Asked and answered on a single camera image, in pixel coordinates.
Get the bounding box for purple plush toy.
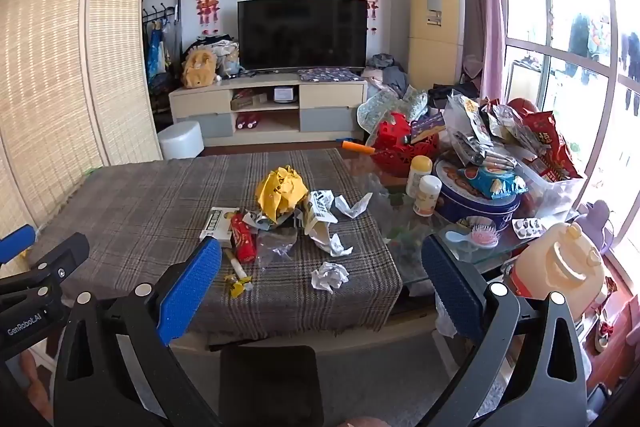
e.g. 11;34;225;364
575;200;616;258

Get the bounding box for beige floor air conditioner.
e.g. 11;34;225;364
407;0;466;94

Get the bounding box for pile of silver snack packets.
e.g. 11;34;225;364
442;89;532;168

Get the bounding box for bamboo folding screen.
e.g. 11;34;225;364
0;0;164;270

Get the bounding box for orange toy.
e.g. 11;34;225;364
336;138;376;156

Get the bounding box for pile of soft toys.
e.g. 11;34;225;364
200;34;242;78

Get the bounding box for white round stool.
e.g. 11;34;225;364
157;121;205;160

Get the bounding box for white paper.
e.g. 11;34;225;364
312;232;354;258
334;193;374;219

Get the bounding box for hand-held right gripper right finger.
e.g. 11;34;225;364
421;234;591;427

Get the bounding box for yellow candy wrapper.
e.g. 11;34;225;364
224;274;254;299

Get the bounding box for dark clothes pile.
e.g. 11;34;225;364
429;82;482;108

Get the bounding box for black trash bin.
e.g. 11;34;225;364
218;345;319;427

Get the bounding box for grey clothes pile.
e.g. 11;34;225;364
367;53;411;96

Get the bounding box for clear plastic storage box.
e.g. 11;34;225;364
515;157;589;221

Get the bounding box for pink blue hairbrush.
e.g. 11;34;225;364
445;217;500;249

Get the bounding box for yellow oil jug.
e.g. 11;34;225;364
510;222;609;316

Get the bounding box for silver pill blister pack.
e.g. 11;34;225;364
512;217;549;239

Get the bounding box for clear plastic bag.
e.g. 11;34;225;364
435;291;459;339

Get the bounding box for flat cardboard box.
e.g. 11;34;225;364
231;89;269;110

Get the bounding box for red snack packet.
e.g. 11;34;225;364
230;213;259;264

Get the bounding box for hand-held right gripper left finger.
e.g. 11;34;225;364
52;237;223;427

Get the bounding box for large red snack bag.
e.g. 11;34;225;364
507;99;584;183

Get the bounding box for purple box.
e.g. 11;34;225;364
410;112;446;143

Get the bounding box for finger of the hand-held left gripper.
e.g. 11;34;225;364
0;233;91;308
0;225;37;265

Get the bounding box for black flat television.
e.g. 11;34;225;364
237;0;369;74

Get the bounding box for yellow lid bottle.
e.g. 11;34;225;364
406;155;434;198

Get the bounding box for large window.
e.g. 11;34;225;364
492;0;640;250

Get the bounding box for blue round cookie tin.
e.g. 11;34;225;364
434;157;521;231

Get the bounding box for dark patterned cloth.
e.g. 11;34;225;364
297;67;366;83

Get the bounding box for grey plaid tablecloth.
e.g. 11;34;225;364
30;148;404;339

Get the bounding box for white lid bottle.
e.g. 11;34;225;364
413;175;443;218

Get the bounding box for beige grey television stand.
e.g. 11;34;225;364
168;74;370;144

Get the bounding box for clear plastic wrapper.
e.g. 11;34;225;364
255;227;300;269

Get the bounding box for white green plastic packet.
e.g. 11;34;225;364
300;189;340;238

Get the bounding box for hanging blue yellow clothes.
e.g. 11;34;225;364
145;19;177;94

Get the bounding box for white paper ball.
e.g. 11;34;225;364
311;261;350;294

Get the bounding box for white box with green print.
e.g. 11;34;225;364
199;207;241;249

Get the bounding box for yellow plush toy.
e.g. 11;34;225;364
181;47;219;89

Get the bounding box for blue snack bag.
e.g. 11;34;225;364
465;164;529;200

